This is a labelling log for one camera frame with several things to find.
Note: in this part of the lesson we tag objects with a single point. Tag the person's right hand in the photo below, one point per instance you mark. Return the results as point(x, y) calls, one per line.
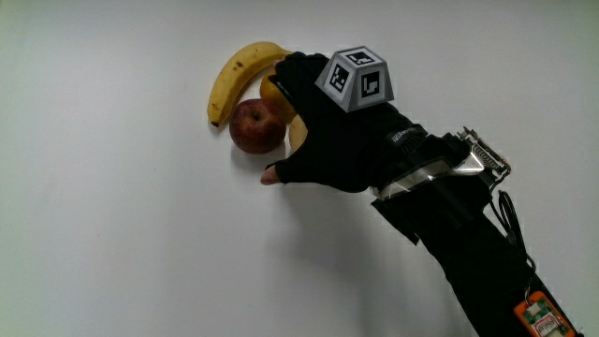
point(346, 145)

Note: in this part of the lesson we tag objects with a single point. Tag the person's right forearm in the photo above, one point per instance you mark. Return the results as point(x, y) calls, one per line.
point(472, 243)

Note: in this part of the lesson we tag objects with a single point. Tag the orange fruit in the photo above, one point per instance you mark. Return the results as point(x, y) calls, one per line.
point(273, 96)

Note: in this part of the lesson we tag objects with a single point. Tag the red apple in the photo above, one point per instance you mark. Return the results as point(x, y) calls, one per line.
point(256, 126)

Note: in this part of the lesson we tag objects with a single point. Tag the yellow banana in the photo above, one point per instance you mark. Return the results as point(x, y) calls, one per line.
point(234, 79)

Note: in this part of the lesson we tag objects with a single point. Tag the wrist electronics board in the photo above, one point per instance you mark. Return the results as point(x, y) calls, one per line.
point(486, 154)

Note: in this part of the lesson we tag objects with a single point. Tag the orange sensor module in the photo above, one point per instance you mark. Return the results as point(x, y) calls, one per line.
point(543, 316)

